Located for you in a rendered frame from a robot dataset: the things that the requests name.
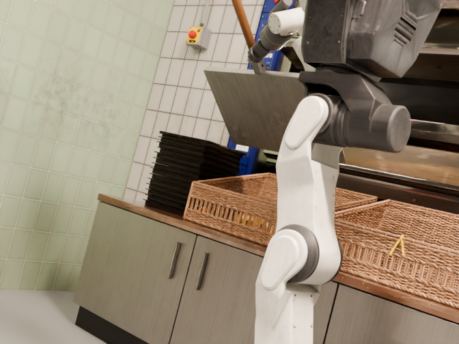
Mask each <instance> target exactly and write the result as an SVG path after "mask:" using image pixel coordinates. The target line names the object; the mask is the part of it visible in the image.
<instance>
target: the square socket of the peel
mask: <svg viewBox="0 0 459 344"><path fill-rule="evenodd" d="M251 65H252V67H253V70H254V72H255V74H262V73H263V72H264V71H265V70H266V66H265V64H264V60H261V62H259V63H254V62H253V63H252V64H251Z"/></svg>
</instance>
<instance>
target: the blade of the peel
mask: <svg viewBox="0 0 459 344"><path fill-rule="evenodd" d="M204 74H205V75H206V78H207V81H208V84H209V86H210V88H211V91H212V94H213V96H214V99H215V100H216V103H217V106H218V108H219V110H220V113H221V115H222V118H223V121H224V122H225V125H226V128H227V131H228V132H229V135H230V137H231V140H232V143H233V144H237V145H244V146H247V147H254V148H258V149H265V150H270V151H274V152H279V150H280V147H281V142H282V140H283V136H284V134H285V131H286V128H287V127H288V124H289V122H290V120H291V118H292V116H293V114H294V112H295V109H296V107H297V105H298V104H299V102H300V101H301V100H302V99H303V95H304V92H305V87H304V85H303V84H302V83H301V82H300V81H299V80H298V77H299V74H300V73H293V72H275V71H264V72H263V73H262V74H255V72H254V70H247V69H237V68H218V67H209V66H208V67H207V68H205V69H204ZM339 163H340V164H347V163H346V159H345V155H344V149H343V150H342V151H341V152H340V154H339Z"/></svg>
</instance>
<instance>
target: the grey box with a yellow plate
mask: <svg viewBox="0 0 459 344"><path fill-rule="evenodd" d="M197 29H200V32H197ZM191 30H193V31H195V33H196V36H195V37H194V38H190V37H189V34H188V36H187V39H186V45H188V46H190V47H192V48H198V49H207V48H208V44H209V41H210V36H211V33H212V32H211V30H209V29H207V28H205V27H192V26H190V29H189V31H191Z"/></svg>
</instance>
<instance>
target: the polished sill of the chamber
mask: <svg viewBox="0 0 459 344"><path fill-rule="evenodd" d="M411 130H419V131H425V132H434V133H439V134H449V135H454V136H459V126H458V125H452V124H442V123H436V122H430V121H419V120H414V119H411Z"/></svg>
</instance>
